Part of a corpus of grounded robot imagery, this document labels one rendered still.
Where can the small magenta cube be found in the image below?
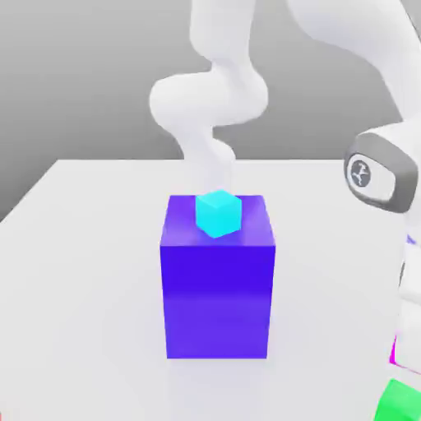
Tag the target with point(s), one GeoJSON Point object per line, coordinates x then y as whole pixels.
{"type": "Point", "coordinates": [393, 352]}

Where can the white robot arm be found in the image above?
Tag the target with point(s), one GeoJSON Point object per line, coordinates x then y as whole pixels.
{"type": "Point", "coordinates": [210, 98]}

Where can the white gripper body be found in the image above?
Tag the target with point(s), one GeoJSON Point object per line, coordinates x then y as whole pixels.
{"type": "Point", "coordinates": [411, 312]}

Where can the small green cube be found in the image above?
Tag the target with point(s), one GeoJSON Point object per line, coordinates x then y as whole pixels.
{"type": "Point", "coordinates": [401, 403]}

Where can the small cyan cube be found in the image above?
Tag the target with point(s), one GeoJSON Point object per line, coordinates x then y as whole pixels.
{"type": "Point", "coordinates": [217, 213]}

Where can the large purple box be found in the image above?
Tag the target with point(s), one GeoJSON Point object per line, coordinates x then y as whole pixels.
{"type": "Point", "coordinates": [217, 296]}

